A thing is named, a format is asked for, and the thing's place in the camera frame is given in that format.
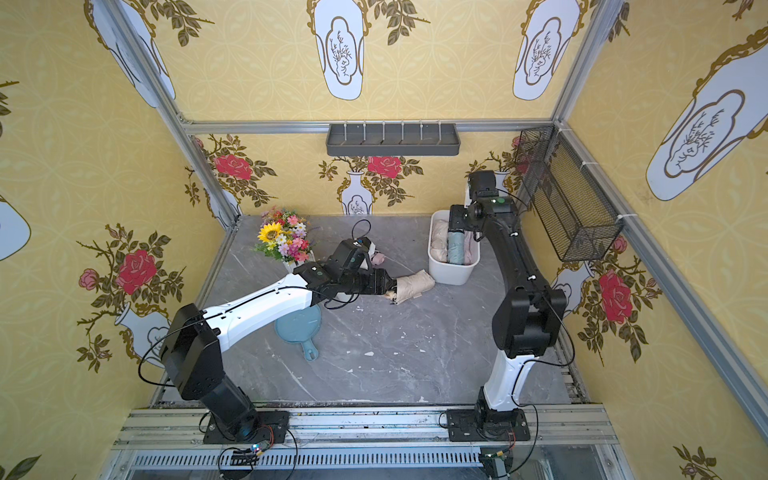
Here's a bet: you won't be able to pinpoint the mint green umbrella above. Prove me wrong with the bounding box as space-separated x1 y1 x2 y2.
447 230 465 265

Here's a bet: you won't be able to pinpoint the beige umbrella with black handle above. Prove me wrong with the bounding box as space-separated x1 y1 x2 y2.
384 270 436 305

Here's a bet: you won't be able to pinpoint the beige umbrella front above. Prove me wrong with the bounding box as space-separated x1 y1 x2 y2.
430 219 448 263

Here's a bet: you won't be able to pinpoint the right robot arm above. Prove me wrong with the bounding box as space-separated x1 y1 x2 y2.
448 171 568 441

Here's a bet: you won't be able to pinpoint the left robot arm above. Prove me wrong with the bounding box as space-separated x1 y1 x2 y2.
146 237 397 442

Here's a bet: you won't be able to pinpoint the white storage box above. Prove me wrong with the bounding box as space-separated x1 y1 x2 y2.
427 210 481 286

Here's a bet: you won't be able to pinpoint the blue round hand mirror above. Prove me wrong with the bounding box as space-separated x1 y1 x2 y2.
274 306 322 362

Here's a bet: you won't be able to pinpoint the artificial flowers in white planter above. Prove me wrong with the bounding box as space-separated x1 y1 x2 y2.
254 207 315 272

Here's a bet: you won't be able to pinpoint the black wire mesh basket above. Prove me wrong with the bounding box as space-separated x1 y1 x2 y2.
515 126 623 262

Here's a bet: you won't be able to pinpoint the dark grey wall shelf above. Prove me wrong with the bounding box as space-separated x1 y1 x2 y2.
325 121 461 157

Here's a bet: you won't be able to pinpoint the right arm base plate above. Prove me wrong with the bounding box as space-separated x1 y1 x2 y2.
446 409 531 443

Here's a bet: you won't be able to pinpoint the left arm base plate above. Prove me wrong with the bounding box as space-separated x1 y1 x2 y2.
203 410 290 445

